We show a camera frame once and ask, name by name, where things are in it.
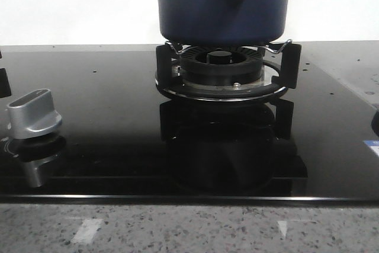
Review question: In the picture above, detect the dark blue saucepan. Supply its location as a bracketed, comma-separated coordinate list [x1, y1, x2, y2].
[158, 0, 288, 47]

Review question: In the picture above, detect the black gas burner head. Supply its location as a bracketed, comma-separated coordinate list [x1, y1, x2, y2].
[179, 46, 263, 86]

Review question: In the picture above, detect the black glass gas hob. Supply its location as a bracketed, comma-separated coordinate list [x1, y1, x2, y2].
[1, 41, 378, 205]

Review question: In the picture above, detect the silver stove control knob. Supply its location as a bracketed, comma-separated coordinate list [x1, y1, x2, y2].
[7, 89, 63, 139]

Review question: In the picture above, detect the black left pan support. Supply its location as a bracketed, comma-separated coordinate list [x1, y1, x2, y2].
[0, 68, 12, 98]

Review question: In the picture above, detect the blue white hob sticker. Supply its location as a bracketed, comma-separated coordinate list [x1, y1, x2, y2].
[364, 140, 379, 157]

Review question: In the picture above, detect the black pan support ring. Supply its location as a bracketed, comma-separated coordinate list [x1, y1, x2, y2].
[154, 39, 303, 103]

